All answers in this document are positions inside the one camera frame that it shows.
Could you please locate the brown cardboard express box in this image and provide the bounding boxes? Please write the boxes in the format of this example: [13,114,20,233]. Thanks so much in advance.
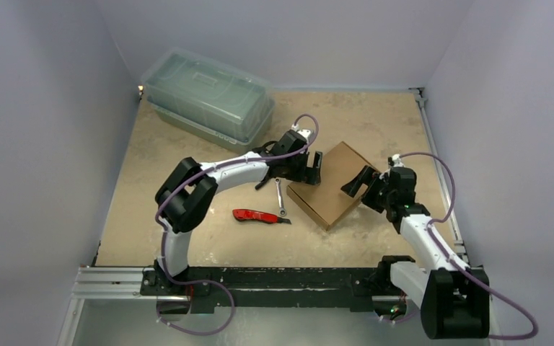
[286,141,371,231]

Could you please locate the red utility knife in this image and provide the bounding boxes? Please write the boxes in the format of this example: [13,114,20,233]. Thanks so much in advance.
[232,208,291,224]

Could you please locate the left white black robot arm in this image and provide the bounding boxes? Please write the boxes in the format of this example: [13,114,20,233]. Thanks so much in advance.
[155,128,322,295]

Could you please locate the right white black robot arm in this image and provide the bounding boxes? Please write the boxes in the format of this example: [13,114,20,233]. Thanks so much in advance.
[341,166,490,340]

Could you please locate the silver ratchet wrench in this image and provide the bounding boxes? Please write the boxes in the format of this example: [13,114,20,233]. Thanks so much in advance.
[275,178,287,217]

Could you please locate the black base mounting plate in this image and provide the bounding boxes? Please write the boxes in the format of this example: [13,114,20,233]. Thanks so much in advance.
[140,267,406,315]

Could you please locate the clear plastic storage bin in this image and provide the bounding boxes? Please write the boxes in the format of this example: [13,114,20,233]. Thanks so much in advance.
[141,48,275,154]

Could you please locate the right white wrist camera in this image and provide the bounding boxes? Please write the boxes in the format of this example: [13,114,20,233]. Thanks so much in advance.
[387,154,405,169]

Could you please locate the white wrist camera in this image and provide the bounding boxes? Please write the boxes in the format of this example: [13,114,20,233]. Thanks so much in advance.
[291,124,315,143]
[387,154,405,169]

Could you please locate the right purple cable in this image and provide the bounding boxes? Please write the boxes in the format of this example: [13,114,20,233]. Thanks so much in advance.
[390,151,540,341]

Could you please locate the purple cable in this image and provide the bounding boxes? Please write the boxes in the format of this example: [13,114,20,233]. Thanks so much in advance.
[390,151,540,341]
[155,112,320,288]

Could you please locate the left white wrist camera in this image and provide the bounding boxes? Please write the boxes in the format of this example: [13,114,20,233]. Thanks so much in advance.
[291,124,315,143]

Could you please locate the blue handled pliers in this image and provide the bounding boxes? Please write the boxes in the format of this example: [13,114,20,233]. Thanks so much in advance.
[251,141,280,190]

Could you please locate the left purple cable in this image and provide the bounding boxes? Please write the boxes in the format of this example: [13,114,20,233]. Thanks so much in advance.
[155,112,320,288]

